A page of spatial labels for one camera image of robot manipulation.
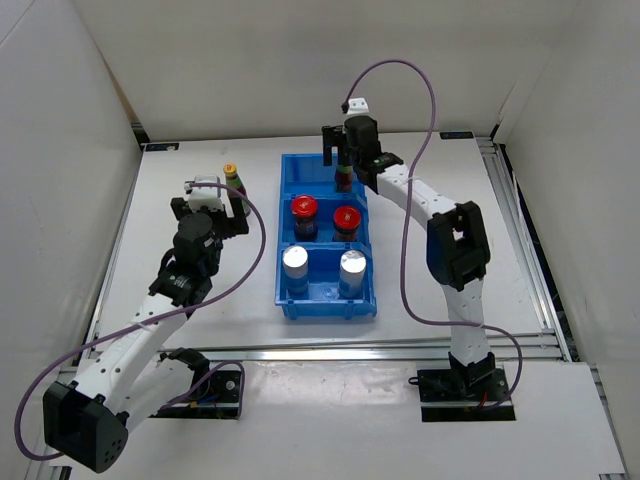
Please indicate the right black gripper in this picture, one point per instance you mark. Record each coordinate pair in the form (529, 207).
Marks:
(334, 136)

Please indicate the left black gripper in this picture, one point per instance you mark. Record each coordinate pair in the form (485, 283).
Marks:
(236, 225)

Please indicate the yellow-cap sauce bottle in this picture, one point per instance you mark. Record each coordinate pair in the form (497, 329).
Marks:
(233, 180)
(344, 175)

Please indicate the red-lid sauce jar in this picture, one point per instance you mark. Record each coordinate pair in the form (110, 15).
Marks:
(346, 221)
(304, 209)

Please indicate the silver-top shaker can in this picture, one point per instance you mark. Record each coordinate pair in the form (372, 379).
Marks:
(295, 268)
(353, 266)

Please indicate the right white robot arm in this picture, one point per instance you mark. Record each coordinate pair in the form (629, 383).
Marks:
(457, 249)

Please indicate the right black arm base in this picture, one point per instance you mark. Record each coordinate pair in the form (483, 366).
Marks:
(444, 399)

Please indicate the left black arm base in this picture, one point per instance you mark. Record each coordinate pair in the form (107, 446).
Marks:
(220, 398)

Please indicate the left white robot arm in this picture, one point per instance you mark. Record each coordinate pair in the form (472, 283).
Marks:
(90, 418)

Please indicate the blue three-compartment plastic bin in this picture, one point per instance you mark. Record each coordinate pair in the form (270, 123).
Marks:
(305, 174)

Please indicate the left black corner label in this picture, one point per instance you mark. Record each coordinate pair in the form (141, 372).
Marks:
(161, 147)

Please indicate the black corner label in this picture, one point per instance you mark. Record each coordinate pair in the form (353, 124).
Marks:
(161, 147)
(456, 135)

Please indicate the right black corner label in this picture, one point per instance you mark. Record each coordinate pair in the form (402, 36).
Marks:
(456, 135)

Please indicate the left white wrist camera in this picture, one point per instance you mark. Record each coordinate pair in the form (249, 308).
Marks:
(206, 197)

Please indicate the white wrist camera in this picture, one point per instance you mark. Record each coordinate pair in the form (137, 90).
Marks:
(206, 197)
(354, 107)

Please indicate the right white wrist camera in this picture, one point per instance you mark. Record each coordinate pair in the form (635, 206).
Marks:
(354, 107)

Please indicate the right aluminium side rail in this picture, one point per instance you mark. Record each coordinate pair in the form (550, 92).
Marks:
(528, 250)

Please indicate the aluminium side rail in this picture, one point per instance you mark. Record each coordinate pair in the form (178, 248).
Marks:
(76, 198)
(528, 250)

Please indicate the left aluminium side rail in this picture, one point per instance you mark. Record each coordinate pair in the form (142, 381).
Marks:
(76, 198)

